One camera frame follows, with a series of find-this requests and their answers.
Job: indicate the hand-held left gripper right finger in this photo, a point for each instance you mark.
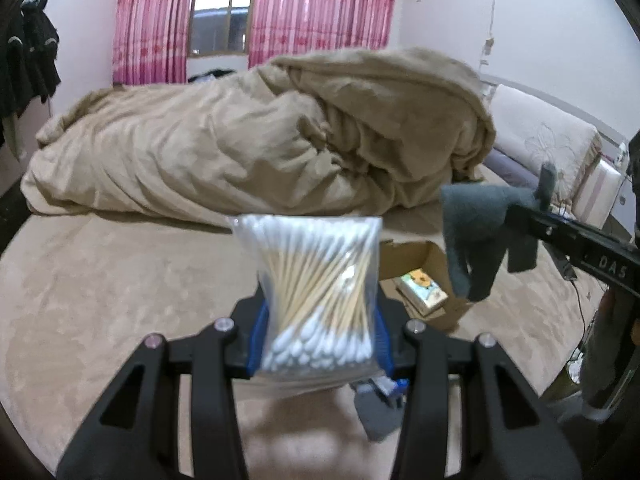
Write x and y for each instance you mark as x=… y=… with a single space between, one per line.
x=384 y=332

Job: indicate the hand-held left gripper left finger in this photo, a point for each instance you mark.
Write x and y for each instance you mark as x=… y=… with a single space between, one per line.
x=261 y=322

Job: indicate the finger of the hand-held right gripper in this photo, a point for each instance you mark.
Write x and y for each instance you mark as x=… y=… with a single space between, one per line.
x=542 y=225

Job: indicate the bag of cotton swabs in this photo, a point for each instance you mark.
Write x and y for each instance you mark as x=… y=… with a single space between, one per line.
x=312 y=290

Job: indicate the grey sock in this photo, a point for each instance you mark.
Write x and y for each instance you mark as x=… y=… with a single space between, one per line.
x=475 y=230

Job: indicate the cardboard box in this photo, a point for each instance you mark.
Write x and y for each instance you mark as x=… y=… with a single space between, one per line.
x=440 y=280

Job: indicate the person's right forearm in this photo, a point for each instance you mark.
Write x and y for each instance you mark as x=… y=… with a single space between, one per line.
x=612 y=355

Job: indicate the tissue packet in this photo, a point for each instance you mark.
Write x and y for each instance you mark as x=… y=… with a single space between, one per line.
x=422 y=292

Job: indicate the grey pillow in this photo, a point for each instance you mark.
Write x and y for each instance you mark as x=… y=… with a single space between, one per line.
x=512 y=170

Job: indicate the grey cloth item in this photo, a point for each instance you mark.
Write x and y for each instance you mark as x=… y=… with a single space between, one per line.
x=380 y=417

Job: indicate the white embroidered pillow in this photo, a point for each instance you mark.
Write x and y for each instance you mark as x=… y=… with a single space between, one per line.
x=545 y=130

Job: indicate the beige blanket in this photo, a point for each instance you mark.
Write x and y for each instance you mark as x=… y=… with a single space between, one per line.
x=260 y=140

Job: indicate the pink curtain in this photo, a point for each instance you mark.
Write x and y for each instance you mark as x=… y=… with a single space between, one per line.
x=320 y=10
x=150 y=20

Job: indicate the window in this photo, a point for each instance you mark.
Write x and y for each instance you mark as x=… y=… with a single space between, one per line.
x=225 y=10

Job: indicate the hanging dark clothes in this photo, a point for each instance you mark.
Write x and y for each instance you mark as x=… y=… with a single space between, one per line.
x=25 y=70

